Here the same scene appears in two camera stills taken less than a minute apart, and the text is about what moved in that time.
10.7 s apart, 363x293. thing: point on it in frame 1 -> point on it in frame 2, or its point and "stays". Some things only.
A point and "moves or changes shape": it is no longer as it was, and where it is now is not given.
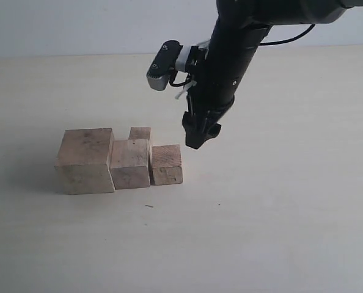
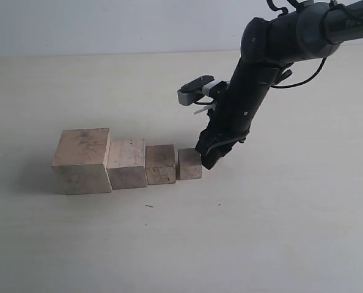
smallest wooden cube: x=137 y=133 -> x=189 y=164
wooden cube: x=165 y=166 moves or changes shape
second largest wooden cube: x=129 y=164 stays
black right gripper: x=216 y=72 -> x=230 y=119
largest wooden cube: x=83 y=163 stays
